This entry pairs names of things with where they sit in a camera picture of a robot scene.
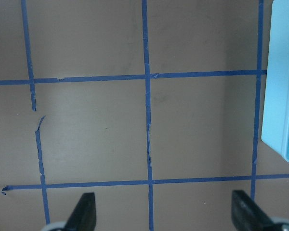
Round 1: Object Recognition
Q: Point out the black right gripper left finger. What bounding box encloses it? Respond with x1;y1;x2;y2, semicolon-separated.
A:
63;192;97;231

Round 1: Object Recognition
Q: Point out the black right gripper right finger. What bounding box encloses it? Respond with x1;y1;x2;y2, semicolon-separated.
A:
231;190;279;231

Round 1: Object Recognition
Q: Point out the light blue plastic bin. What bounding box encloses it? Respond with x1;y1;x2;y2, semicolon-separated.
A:
261;0;289;162

